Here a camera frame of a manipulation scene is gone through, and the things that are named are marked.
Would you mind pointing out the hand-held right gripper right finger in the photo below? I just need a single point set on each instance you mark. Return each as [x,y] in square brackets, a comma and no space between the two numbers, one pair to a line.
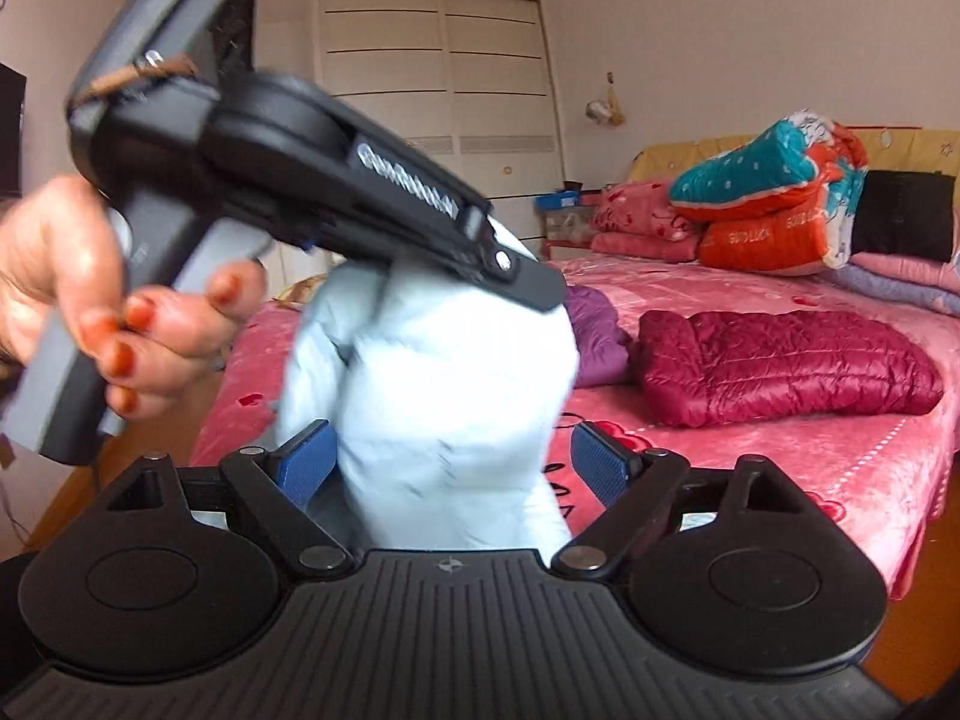
[600,459]

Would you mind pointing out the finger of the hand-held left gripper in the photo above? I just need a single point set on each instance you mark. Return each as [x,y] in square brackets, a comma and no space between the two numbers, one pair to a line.
[517,277]

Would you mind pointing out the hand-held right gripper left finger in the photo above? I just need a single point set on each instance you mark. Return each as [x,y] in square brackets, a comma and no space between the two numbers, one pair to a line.
[307,459]

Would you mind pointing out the purple down jacket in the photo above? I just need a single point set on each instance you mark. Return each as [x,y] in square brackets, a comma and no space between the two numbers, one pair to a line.
[592,330]

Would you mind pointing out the light blue down jacket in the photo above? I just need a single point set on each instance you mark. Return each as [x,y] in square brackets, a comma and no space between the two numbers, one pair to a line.
[435,405]

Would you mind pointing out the person's left hand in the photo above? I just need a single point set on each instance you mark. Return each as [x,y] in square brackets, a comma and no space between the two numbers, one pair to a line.
[60,262]

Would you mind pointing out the white red nightstand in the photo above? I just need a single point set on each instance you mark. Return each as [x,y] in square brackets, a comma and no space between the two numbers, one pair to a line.
[570,249]

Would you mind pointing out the grey shoe box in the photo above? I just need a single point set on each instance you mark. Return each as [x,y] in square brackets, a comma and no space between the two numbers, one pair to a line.
[570,226]

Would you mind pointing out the blue shoe box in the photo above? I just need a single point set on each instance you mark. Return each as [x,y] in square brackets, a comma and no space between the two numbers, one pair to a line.
[559,200]

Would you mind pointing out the pink heart print pillow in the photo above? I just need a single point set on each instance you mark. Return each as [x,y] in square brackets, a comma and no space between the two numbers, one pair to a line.
[637,206]

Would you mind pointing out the pink heart print bed blanket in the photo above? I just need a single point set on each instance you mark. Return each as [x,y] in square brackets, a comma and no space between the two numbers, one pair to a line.
[750,480]

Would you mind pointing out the yellow star print headboard cover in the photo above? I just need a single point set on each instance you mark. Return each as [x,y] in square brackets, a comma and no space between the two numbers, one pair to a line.
[660,157]

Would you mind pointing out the white sliding door wardrobe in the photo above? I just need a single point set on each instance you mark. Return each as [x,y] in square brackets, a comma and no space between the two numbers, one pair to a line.
[487,90]

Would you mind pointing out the yellow hanging ornament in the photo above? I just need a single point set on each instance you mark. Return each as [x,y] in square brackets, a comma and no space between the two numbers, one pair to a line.
[615,101]

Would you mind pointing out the maroon down jacket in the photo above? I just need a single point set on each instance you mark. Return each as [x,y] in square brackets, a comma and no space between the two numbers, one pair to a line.
[780,367]

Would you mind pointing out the teal polka dot folded quilt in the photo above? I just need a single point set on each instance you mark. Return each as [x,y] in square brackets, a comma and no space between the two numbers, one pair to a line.
[742,172]

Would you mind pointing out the orange folded quilt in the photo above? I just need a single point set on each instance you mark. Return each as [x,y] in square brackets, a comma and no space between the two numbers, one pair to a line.
[765,240]

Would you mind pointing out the lilac folded blanket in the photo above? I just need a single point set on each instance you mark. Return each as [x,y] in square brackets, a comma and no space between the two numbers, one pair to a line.
[885,286]

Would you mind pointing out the pale pink folded blanket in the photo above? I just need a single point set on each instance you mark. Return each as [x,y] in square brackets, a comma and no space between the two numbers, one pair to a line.
[915,266]

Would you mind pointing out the black folded cloth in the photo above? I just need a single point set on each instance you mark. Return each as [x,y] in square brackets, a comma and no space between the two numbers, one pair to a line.
[907,217]

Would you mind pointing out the grey wall fixture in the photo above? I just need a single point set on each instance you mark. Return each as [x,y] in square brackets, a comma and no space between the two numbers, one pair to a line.
[598,111]

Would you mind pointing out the black wall screen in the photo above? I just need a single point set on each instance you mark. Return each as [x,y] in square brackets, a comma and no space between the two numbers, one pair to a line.
[11,131]

